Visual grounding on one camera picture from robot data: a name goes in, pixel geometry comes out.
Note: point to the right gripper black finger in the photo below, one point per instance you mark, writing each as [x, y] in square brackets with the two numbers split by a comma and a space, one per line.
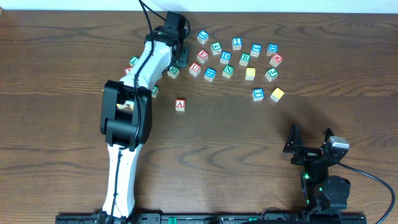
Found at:
[328, 133]
[294, 138]

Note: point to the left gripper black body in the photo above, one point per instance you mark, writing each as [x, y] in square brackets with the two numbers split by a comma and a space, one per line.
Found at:
[183, 56]

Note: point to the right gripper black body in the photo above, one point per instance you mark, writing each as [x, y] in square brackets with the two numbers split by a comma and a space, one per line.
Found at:
[307, 153]

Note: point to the red A block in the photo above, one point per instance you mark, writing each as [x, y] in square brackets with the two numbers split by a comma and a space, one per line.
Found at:
[180, 105]

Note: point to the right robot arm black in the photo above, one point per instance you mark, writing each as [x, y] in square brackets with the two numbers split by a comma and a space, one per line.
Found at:
[320, 189]

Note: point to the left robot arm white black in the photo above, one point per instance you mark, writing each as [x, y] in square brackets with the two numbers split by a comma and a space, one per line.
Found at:
[126, 112]

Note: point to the green R block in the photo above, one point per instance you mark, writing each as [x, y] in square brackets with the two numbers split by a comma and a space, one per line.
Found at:
[173, 72]

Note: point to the red U block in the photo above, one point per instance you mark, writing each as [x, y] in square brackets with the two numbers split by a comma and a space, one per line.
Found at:
[194, 69]

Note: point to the red E block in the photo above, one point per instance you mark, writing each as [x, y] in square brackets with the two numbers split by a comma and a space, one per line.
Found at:
[202, 56]

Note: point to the blue L block top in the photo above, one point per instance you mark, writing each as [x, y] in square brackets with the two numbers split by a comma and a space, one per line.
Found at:
[203, 37]

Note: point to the blue H block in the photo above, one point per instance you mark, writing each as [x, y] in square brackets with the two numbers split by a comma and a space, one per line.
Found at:
[210, 74]

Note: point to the green 4 block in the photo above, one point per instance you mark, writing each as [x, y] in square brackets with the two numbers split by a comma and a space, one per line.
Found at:
[216, 48]

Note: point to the blue D block middle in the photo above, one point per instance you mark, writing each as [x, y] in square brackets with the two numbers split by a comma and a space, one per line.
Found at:
[225, 57]

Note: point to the blue d block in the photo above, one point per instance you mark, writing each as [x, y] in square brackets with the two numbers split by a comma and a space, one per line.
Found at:
[225, 57]
[272, 49]

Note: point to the green Z block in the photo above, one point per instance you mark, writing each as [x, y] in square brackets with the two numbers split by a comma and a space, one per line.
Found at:
[155, 91]

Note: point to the yellow K block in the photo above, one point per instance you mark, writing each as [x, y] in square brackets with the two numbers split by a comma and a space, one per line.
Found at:
[277, 94]

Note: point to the green L block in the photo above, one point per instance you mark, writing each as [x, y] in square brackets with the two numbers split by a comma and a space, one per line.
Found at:
[133, 61]

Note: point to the green N block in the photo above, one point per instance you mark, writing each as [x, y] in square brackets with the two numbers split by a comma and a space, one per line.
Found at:
[228, 71]

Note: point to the blue question mark block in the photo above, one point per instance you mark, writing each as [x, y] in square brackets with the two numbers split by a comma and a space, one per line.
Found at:
[237, 43]

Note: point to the red block far left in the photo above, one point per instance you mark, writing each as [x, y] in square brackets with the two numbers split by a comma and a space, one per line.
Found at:
[127, 71]

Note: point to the blue T block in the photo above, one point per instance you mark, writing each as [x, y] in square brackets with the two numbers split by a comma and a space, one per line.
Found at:
[258, 94]

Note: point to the green B block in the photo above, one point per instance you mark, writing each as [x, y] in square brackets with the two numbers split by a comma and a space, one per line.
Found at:
[244, 59]

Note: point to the green J block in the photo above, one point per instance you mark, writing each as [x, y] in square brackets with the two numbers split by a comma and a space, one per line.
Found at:
[271, 74]

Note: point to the yellow C block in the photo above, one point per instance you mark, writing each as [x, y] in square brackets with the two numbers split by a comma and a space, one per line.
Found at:
[250, 73]

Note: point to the yellow block under gripper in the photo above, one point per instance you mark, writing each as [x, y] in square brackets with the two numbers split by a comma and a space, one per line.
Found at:
[125, 106]

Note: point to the blue S block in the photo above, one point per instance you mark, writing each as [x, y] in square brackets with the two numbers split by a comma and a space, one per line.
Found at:
[255, 50]

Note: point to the red M block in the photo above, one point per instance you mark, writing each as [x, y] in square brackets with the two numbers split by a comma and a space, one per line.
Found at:
[275, 60]

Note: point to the blue D block right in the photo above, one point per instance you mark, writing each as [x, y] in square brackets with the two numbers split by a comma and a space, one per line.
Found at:
[272, 49]

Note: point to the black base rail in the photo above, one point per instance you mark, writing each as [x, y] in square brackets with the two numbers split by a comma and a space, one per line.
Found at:
[271, 215]

